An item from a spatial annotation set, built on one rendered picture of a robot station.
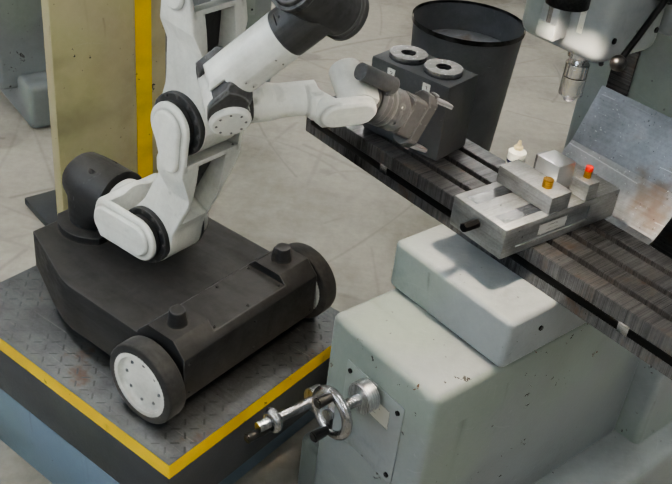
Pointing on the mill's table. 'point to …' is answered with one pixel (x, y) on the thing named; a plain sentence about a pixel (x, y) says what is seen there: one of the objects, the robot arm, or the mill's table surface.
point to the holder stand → (426, 75)
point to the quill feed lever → (645, 22)
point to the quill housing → (601, 18)
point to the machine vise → (491, 228)
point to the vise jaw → (531, 189)
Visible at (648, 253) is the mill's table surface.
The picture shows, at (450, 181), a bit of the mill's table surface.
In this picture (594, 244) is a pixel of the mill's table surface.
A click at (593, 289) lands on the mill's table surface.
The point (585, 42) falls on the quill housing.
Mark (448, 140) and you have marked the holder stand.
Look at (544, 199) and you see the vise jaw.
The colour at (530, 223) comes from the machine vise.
